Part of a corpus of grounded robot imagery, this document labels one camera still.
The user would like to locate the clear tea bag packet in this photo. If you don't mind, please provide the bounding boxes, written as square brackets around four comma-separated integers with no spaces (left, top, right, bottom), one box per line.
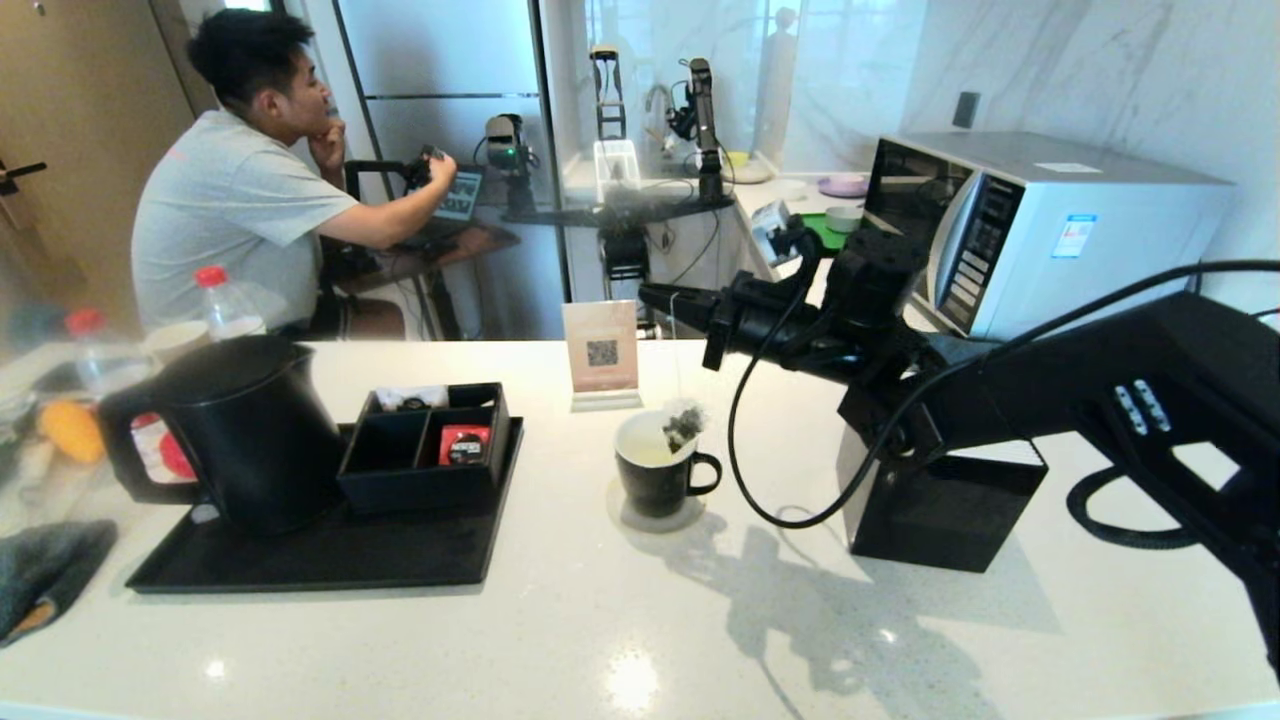
[662,292,711,454]

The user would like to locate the black electric kettle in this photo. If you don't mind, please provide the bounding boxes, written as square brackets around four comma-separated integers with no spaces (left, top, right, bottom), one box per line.
[97,335,341,536]

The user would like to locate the QR code acrylic sign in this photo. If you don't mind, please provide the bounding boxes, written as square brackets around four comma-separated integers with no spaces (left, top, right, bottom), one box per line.
[562,300,643,412]

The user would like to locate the green tray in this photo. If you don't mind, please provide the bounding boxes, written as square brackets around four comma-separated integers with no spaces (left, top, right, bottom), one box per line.
[800,213,853,251]

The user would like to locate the white plastic rack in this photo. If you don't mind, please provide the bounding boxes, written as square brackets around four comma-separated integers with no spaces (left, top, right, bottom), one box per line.
[593,139,642,206]

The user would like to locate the black mug white inside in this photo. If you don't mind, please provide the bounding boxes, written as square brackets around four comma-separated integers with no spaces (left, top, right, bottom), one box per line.
[614,410,723,519]

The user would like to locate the chrome sink faucet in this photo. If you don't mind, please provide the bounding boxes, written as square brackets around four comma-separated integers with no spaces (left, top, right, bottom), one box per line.
[645,85,673,161]

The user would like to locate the brown wooden desk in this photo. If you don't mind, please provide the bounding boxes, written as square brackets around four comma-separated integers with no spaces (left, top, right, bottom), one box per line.
[330,220,521,341]

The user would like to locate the black laptop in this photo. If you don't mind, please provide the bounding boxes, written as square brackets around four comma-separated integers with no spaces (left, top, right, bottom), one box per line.
[435,170,486,226]

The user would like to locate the black tissue box white lid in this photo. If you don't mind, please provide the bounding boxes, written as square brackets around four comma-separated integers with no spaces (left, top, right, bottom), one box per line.
[838,420,1049,574]

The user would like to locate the red coffee sachet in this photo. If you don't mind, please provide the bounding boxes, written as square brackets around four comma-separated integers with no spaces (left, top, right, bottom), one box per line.
[440,425,493,467]

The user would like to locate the silver microwave oven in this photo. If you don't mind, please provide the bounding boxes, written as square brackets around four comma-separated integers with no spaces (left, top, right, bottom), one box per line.
[861,132,1234,343]

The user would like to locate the black compartment organizer box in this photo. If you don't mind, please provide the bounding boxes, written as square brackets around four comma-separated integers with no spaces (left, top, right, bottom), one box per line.
[338,382,514,514]

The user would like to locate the silver refrigerator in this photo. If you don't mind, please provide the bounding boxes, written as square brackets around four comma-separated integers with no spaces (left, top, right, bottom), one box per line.
[333,0,566,341]

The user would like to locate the black serving tray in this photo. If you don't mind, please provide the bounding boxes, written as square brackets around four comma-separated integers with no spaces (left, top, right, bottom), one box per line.
[127,417,525,593]

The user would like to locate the clear water bottle red cap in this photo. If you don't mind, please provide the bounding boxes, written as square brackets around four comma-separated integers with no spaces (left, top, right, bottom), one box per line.
[195,265,268,341]
[66,309,151,396]

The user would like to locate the person in grey t-shirt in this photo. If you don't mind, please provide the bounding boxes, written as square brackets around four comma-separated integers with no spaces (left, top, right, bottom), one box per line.
[132,8,458,336]

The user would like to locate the orange oval object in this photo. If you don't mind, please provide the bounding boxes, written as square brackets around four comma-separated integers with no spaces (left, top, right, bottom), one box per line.
[40,400,107,464]

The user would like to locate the dark grey towel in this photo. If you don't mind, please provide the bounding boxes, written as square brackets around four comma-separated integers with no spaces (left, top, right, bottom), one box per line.
[0,520,119,648]

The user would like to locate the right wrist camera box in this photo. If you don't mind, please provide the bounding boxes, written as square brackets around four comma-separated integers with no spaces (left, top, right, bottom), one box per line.
[752,200,807,267]

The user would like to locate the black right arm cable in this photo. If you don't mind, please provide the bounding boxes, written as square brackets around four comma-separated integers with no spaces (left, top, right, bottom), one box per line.
[727,258,1280,531]

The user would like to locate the black ladder-shaped frame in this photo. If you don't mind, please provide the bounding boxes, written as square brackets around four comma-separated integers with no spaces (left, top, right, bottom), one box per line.
[588,45,628,141]

